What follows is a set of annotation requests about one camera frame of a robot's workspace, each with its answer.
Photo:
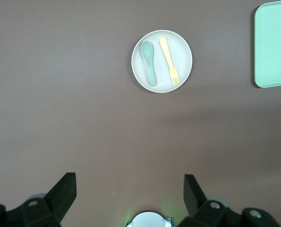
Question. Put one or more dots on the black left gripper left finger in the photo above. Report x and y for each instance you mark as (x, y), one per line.
(60, 196)

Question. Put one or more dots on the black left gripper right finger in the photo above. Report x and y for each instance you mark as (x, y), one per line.
(194, 198)

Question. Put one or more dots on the round white plate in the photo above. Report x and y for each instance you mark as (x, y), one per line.
(160, 71)

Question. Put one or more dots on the yellow plastic fork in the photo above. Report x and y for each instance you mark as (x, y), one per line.
(165, 48)

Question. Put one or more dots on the green plastic spoon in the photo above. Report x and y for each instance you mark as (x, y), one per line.
(147, 49)

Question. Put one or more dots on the brown table cover mat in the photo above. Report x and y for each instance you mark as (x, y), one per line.
(60, 94)

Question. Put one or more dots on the light green rectangular tray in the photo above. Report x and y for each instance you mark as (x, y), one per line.
(275, 47)

